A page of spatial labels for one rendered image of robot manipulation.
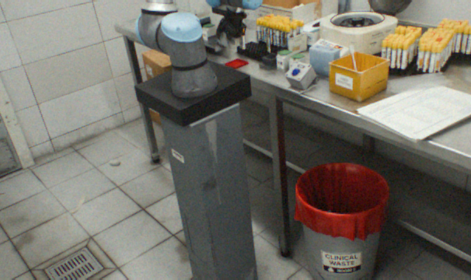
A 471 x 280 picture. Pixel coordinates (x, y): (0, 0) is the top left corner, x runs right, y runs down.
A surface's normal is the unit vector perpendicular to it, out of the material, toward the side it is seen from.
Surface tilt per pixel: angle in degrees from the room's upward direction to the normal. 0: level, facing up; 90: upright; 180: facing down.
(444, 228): 0
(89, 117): 90
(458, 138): 0
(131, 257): 0
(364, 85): 90
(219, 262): 90
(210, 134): 90
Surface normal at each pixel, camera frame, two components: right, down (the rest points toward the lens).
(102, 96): 0.64, 0.34
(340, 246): -0.17, 0.57
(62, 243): -0.10, -0.85
